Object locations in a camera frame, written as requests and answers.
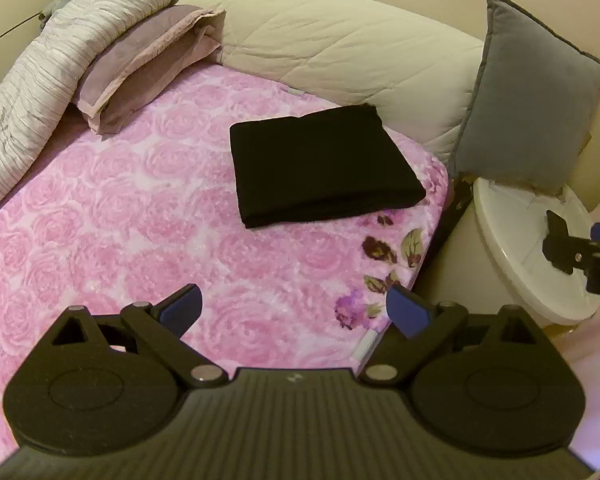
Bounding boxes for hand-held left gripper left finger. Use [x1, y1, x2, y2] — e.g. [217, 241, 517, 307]
[52, 284, 227, 388]

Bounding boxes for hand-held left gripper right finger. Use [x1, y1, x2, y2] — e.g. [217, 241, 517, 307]
[359, 285, 552, 388]

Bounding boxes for black pants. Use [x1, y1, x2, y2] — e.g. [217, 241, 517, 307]
[229, 105, 427, 229]

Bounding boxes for white round side table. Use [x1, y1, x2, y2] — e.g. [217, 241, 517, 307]
[420, 176, 600, 328]

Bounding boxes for pink rose print blanket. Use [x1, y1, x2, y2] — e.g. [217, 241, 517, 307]
[0, 62, 453, 456]

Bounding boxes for grey square cushion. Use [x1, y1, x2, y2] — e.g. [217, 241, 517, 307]
[450, 0, 600, 197]

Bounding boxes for purple pillow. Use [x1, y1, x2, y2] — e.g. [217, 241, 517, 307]
[75, 4, 227, 136]

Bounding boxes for cream quilted headboard cushion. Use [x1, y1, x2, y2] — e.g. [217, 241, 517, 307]
[150, 0, 486, 163]

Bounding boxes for white striped quilt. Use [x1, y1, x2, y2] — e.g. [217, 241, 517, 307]
[0, 0, 183, 223]

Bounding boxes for white cabinet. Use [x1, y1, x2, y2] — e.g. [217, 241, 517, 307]
[0, 0, 73, 107]

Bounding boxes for blue soft toy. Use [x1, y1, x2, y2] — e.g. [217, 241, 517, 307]
[39, 0, 103, 28]

